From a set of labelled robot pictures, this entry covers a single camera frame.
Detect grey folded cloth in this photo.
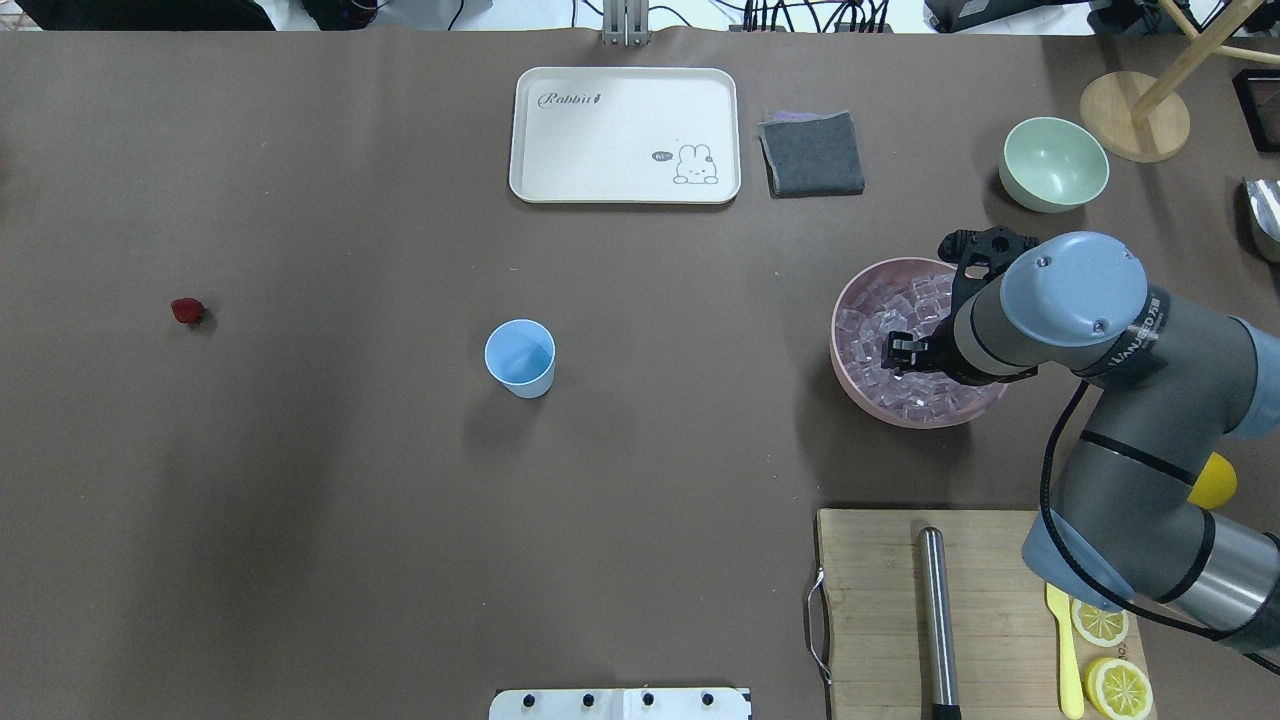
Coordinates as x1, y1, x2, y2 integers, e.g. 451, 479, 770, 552
758, 110, 867, 199

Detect yellow plastic knife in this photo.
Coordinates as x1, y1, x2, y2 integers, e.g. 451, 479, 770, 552
1044, 583, 1085, 719

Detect lemon half lower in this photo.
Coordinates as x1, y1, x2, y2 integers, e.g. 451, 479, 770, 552
1084, 659, 1155, 719

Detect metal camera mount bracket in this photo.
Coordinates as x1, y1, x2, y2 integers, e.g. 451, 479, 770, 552
598, 0, 652, 47

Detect steel cylinder tool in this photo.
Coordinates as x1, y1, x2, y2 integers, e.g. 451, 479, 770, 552
918, 527, 963, 719

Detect lemon slice upper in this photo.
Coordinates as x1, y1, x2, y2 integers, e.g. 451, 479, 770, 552
1068, 598, 1130, 648

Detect wooden stand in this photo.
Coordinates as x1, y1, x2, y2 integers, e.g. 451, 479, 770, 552
1080, 1, 1279, 163

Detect light blue plastic cup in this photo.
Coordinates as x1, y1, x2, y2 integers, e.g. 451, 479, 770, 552
484, 318, 558, 398

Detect mint green bowl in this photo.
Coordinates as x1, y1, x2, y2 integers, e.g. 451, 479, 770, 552
998, 117, 1110, 214

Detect red strawberry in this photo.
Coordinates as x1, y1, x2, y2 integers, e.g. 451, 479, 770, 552
170, 297, 207, 325

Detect silver metal object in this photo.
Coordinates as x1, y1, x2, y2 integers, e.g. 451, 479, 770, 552
1242, 178, 1279, 265

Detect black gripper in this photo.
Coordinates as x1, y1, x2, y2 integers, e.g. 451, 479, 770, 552
882, 225, 1041, 386

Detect black frame object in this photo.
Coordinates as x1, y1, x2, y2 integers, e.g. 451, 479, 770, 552
1231, 69, 1279, 152

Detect wooden cutting board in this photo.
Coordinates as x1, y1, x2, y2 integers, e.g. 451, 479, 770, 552
805, 509, 1158, 720

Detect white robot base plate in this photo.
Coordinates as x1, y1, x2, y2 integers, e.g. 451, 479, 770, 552
488, 685, 753, 719

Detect yellow lemon lower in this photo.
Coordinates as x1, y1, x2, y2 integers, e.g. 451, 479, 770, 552
1188, 452, 1238, 510

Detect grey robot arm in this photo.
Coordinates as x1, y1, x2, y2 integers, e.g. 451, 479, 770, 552
883, 227, 1279, 673

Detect cream rabbit tray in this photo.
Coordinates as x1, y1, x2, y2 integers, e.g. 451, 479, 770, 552
508, 67, 742, 205

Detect pink bowl of ice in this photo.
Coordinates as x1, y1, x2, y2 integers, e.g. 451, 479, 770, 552
828, 258, 1007, 429

